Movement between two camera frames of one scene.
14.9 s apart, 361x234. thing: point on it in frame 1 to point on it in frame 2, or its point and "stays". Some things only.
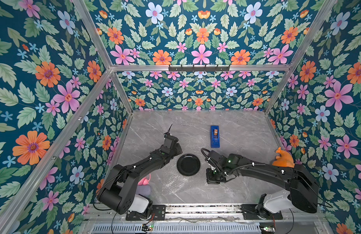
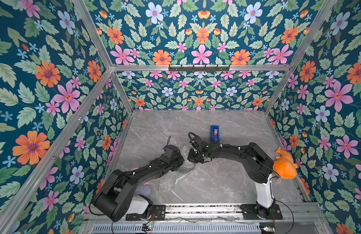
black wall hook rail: [198, 68] stays
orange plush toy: [285, 159] stays
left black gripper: [177, 146] to [181, 159]
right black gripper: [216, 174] to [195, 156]
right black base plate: [250, 212] stays
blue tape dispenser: [214, 135] stays
